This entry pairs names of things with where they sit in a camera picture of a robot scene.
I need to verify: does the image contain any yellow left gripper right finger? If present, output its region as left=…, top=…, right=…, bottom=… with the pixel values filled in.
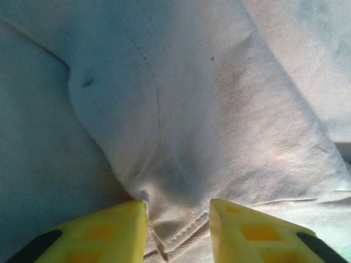
left=209, top=198, right=349, bottom=263

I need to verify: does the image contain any pink t-shirt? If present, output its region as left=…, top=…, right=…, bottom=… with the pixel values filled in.
left=0, top=0, right=351, bottom=263

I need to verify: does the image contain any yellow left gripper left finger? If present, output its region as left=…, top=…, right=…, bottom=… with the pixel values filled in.
left=5, top=199, right=148, bottom=263

